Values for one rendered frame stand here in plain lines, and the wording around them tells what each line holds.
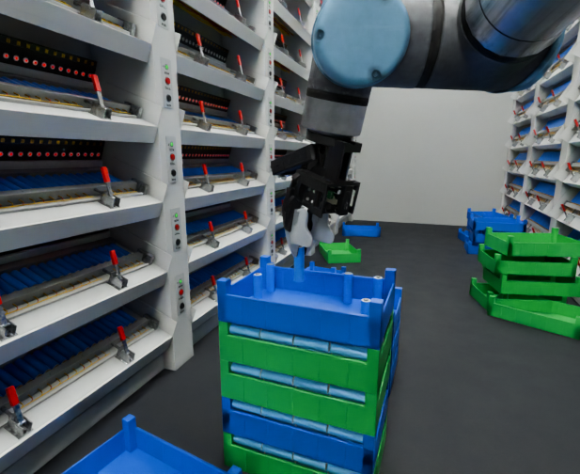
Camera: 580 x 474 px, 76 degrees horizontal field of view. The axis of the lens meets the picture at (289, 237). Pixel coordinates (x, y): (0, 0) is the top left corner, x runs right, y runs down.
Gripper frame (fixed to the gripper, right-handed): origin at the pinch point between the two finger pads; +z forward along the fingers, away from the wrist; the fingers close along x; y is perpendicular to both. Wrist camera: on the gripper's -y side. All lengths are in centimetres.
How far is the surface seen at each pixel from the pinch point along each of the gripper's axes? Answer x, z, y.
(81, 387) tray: -31, 43, -28
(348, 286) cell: 13.7, 10.3, 2.1
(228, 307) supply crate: -9.2, 13.6, -5.6
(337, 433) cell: 1.8, 29.3, 16.8
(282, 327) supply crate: -3.9, 13.4, 3.9
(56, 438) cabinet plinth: -37, 51, -24
